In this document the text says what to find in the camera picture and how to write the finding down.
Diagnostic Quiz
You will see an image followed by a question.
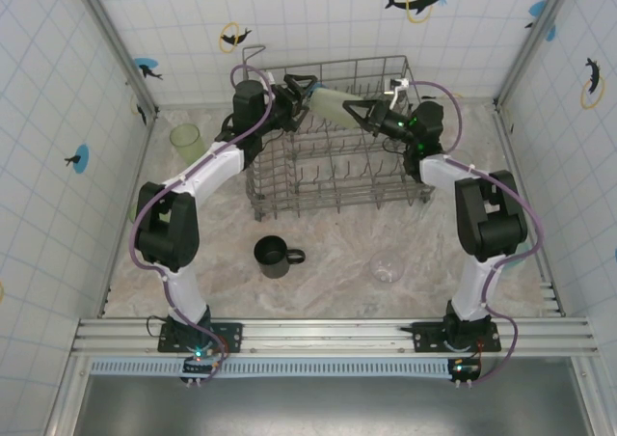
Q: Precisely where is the black dolphin yellow ring sticker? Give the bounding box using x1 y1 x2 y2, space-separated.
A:
129 92 148 127

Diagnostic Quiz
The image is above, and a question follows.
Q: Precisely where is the black seahorse yellow ring sticker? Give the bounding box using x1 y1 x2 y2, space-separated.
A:
579 57 607 111

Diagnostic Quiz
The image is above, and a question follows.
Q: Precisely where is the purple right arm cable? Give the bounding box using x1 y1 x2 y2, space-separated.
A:
409 80 546 387

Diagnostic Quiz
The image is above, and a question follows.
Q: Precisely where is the pale yellow translucent cup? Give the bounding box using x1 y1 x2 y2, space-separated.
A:
308 84 370 129

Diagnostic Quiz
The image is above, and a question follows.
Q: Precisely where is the grey metal panel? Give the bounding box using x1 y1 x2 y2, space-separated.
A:
71 375 594 436

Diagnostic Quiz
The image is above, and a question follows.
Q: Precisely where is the black metal mug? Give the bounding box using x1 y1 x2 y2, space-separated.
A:
254 234 307 280

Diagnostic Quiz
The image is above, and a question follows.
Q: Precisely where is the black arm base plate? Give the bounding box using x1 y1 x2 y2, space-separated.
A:
412 320 501 355
157 320 244 355

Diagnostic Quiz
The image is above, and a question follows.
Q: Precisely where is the clear glass with base sticker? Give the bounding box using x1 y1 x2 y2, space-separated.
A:
369 250 406 285

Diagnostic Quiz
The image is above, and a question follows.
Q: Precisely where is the small dolphin yellow ring sticker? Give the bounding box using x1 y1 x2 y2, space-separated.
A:
219 20 254 54

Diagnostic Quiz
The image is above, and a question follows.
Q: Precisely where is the aluminium mounting rail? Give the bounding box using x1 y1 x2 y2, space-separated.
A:
70 315 600 359

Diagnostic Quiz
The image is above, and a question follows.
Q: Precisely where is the tall green translucent tumbler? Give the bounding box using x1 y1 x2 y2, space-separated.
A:
168 123 205 166

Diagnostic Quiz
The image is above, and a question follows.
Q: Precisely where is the aluminium corner post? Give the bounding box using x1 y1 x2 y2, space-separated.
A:
70 0 161 119
494 0 579 112

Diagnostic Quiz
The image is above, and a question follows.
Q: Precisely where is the aluminium table side rail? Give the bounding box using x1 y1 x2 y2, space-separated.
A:
494 102 566 317
98 110 160 317

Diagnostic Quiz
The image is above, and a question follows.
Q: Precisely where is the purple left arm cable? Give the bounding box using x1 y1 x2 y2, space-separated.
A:
130 64 279 384

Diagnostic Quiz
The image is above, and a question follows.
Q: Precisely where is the blue oval black shark sticker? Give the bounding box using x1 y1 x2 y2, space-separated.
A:
133 57 165 81

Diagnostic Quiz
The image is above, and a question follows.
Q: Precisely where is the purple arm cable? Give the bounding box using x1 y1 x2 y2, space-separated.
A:
130 64 279 384
409 80 546 387

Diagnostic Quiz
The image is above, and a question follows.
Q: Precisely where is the blue patch black fin sticker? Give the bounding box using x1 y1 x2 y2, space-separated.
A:
523 0 558 41

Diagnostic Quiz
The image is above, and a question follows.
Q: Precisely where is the circuit board with LED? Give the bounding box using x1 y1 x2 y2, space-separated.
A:
180 346 228 388
446 356 482 390

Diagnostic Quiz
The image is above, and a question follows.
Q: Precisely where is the blue oval black fish sticker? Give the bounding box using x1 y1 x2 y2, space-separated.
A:
64 144 92 175

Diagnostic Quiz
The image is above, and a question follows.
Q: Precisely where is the light blue cable duct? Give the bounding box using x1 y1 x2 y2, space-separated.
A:
89 358 457 377

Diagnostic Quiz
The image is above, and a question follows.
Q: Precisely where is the grey wire dish rack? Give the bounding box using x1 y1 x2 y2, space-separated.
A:
240 44 435 223

